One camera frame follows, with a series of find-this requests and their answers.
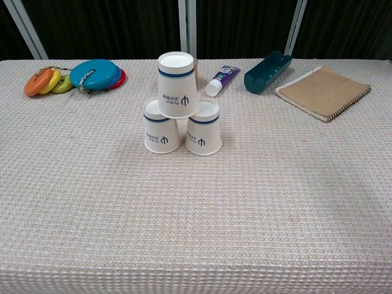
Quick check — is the small orange disc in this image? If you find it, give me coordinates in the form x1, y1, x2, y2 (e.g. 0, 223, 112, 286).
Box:
23, 67, 55, 97

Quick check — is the dark curtain panel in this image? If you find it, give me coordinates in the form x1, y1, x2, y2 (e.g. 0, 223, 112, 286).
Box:
195, 0, 298, 59
21, 0, 182, 61
0, 0, 34, 61
291, 0, 392, 61

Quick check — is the large dark blue disc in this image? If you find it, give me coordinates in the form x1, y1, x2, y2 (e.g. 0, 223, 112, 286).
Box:
102, 61, 123, 90

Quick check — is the small lime green disc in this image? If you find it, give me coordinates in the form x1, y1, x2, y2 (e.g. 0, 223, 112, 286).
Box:
51, 75, 74, 94

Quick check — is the white frame post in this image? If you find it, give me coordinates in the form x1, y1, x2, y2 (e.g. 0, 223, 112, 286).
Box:
284, 0, 308, 59
178, 0, 197, 59
2, 0, 48, 61

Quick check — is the beige waffle tablecloth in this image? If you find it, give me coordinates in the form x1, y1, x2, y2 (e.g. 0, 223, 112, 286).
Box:
0, 58, 392, 294

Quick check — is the small yellow disc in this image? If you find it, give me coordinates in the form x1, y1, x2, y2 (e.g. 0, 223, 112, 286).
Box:
38, 69, 62, 95

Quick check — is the large red disc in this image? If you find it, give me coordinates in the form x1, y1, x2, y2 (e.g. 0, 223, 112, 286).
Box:
108, 69, 127, 91

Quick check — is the teal plastic trough holder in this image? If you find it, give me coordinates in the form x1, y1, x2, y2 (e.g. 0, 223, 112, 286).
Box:
243, 51, 293, 94

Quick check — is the purple toothpaste tube white cap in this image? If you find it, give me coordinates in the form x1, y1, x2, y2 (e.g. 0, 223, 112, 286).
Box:
205, 64, 241, 98

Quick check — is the twisted rope string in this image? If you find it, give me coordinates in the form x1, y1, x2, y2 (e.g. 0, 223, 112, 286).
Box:
35, 66, 97, 92

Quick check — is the brown spiral notebook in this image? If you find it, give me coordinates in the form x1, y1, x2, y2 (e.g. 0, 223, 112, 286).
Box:
274, 64, 372, 123

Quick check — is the white paper cup blue logo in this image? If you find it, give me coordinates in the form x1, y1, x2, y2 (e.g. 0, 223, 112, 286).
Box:
184, 99, 222, 156
143, 97, 182, 154
157, 51, 199, 119

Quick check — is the large light blue disc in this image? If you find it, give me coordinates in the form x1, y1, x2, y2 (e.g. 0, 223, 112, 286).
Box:
69, 59, 117, 89

